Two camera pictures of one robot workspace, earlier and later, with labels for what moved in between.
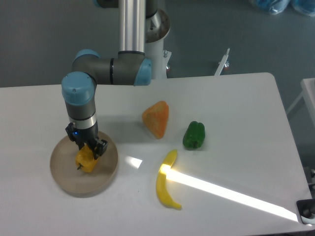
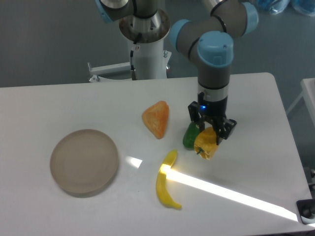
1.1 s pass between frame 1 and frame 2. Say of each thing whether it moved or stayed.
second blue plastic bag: stayed
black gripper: moved
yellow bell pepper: moved
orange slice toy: stayed
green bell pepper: stayed
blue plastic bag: stayed
